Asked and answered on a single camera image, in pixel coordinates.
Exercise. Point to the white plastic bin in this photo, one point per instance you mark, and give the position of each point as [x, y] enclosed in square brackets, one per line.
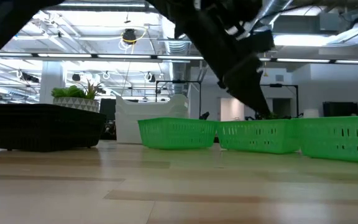
[151, 104]
[126, 130]

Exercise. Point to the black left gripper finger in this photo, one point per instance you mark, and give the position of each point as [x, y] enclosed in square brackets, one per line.
[247, 87]

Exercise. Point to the black background frame stand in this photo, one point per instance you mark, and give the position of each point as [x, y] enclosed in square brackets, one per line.
[278, 85]
[179, 81]

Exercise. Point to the black background monitor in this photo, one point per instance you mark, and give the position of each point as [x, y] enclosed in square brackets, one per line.
[340, 109]

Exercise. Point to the potted green plant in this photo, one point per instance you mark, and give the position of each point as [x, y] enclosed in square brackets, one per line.
[73, 92]

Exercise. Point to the ceiling light strip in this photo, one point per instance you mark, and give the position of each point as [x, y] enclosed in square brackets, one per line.
[64, 55]
[356, 62]
[179, 58]
[303, 60]
[124, 56]

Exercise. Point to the black plastic slotted basket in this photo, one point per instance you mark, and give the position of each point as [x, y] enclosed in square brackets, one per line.
[42, 130]

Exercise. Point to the small black clamp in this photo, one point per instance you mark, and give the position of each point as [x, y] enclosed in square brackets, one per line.
[204, 115]

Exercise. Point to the green plastic slotted basket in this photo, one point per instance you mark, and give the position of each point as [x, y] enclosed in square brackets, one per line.
[176, 133]
[340, 140]
[256, 137]

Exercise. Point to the white building pillar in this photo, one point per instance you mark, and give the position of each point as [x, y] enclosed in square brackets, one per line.
[52, 81]

